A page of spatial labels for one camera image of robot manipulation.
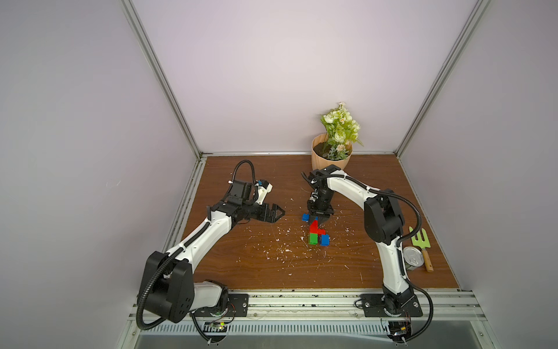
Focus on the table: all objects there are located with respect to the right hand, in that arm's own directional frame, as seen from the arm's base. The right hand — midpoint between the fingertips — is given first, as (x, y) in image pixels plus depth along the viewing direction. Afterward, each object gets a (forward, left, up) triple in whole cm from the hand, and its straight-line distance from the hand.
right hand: (313, 221), depth 88 cm
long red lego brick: (-2, 0, -1) cm, 3 cm away
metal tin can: (-13, -37, -1) cm, 39 cm away
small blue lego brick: (-7, -5, -3) cm, 9 cm away
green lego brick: (-6, 0, -2) cm, 7 cm away
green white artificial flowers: (+31, -12, +22) cm, 40 cm away
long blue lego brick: (+1, +3, +1) cm, 3 cm away
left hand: (0, +14, +9) cm, 16 cm away
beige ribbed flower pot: (+39, -4, +8) cm, 40 cm away
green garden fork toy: (-6, -45, -7) cm, 46 cm away
